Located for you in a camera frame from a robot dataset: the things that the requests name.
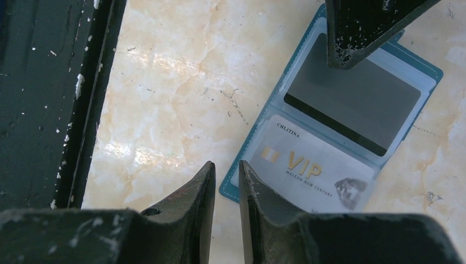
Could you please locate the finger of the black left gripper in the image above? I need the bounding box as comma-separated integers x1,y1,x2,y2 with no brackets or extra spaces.
325,0,438,69

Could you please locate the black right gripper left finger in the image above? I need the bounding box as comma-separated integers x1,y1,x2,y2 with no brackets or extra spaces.
1,161,215,263

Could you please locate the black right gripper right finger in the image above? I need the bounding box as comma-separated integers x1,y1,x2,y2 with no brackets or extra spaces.
238,161,462,263

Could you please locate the silver VIP credit card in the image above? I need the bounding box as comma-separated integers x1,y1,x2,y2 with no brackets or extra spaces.
248,115,375,213

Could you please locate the blue card holder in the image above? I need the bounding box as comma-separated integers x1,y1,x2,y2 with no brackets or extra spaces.
219,5,443,213

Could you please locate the black credit card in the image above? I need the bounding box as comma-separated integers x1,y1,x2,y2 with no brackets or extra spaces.
284,34,421,157

